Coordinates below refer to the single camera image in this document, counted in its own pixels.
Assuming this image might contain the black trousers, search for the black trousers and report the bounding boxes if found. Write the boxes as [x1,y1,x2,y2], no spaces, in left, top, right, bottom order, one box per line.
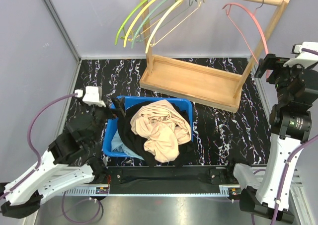
[117,101,158,167]
[169,103,195,168]

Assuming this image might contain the green plastic hanger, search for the green plastic hanger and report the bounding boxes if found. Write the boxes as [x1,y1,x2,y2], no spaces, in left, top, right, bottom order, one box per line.
[115,0,157,47]

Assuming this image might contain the mint green hanger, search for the mint green hanger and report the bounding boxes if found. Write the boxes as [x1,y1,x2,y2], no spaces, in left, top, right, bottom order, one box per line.
[131,0,177,48]

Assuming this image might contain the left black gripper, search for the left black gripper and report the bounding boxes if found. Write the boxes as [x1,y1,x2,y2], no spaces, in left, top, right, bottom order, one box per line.
[79,96,126,145]

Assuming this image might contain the aluminium rail frame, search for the aluminium rail frame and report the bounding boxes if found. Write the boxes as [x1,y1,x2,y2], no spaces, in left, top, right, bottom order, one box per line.
[22,166,314,225]

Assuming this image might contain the light blue trousers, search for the light blue trousers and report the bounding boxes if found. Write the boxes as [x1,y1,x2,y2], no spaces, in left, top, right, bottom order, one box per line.
[111,131,143,160]

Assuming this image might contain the cream plastic hanger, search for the cream plastic hanger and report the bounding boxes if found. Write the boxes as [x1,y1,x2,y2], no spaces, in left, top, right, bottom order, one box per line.
[145,0,205,53]

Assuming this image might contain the pink plastic hanger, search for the pink plastic hanger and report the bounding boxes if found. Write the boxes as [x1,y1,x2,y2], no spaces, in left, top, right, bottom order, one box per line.
[222,2,269,66]

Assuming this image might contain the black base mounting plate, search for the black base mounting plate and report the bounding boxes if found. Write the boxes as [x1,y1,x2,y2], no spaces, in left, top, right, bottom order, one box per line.
[107,165,239,197]

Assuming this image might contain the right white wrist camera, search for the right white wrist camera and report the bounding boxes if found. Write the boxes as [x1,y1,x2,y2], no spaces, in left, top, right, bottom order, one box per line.
[283,42,318,69]

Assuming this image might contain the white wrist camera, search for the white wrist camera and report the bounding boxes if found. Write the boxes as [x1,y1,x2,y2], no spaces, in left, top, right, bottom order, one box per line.
[283,42,318,69]
[74,86,106,107]

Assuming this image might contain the wooden clothes rack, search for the wooden clothes rack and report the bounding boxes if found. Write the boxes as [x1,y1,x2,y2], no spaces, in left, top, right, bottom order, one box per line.
[140,0,290,112]

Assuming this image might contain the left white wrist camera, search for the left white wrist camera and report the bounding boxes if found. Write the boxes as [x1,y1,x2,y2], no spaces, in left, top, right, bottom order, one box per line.
[74,86,106,107]

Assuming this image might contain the blue plastic bin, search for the blue plastic bin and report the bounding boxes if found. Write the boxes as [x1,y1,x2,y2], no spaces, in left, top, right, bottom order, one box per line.
[102,95,193,157]

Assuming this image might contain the beige trousers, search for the beige trousers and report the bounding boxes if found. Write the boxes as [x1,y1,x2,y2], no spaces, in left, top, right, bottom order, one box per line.
[130,99,192,162]

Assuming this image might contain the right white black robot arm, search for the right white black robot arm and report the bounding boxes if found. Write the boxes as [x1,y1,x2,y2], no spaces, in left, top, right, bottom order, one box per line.
[225,54,318,224]

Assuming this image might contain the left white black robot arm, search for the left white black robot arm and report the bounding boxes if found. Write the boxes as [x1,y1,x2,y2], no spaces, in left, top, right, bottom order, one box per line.
[0,98,126,219]

